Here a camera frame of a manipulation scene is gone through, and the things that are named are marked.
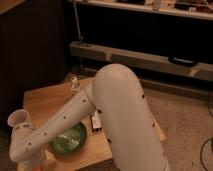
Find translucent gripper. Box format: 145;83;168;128
20;157;55;171

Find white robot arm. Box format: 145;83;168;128
8;64;171;171

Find green bowl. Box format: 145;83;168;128
49;122;87;155

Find white paper cup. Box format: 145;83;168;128
7;109;31;128

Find wooden table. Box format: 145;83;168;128
17;77;166;171

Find clear plastic bottle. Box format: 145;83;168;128
70;76;81;92

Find metal pole stand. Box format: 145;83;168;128
72;0;89;47

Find long grey case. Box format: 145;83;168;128
69;42;213;82

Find black cable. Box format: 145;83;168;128
199;138;213;165

